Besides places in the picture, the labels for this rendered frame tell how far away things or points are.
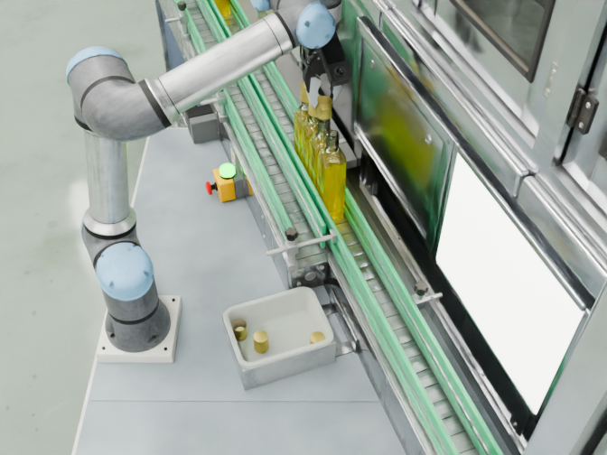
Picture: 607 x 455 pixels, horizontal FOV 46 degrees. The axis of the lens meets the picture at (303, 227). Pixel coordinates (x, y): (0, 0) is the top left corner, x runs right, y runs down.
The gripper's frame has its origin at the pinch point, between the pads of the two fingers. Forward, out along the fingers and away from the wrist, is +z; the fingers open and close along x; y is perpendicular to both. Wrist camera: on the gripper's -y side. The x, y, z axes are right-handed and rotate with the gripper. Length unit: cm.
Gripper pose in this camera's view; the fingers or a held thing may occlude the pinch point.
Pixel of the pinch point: (324, 102)
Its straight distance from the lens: 167.5
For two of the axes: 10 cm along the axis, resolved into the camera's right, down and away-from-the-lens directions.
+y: -3.4, -6.8, 6.5
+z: 0.0, 6.9, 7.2
